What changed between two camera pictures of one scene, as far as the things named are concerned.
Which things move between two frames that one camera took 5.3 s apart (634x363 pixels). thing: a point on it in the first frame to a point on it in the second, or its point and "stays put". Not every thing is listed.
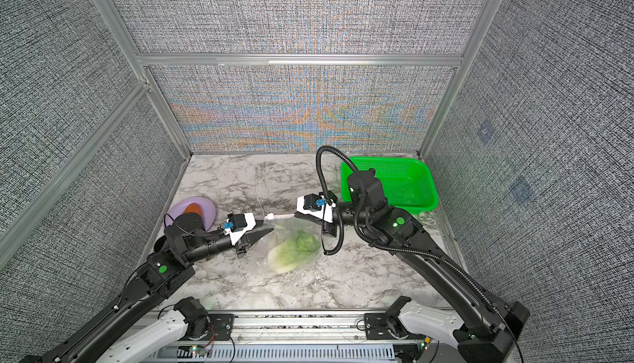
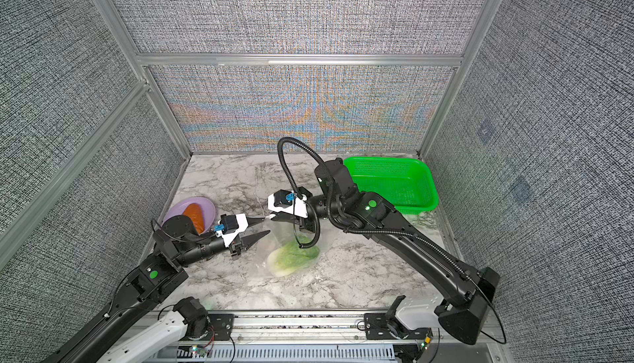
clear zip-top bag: (292, 246) stays put
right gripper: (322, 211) to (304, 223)
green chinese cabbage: (290, 255) stays put
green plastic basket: (409, 183) stays put
